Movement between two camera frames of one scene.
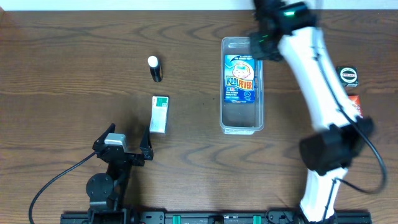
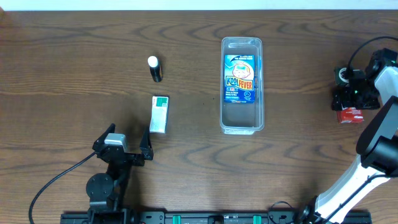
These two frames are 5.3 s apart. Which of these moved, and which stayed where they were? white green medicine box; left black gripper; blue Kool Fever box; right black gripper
Moved: right black gripper
Stayed: blue Kool Fever box; white green medicine box; left black gripper
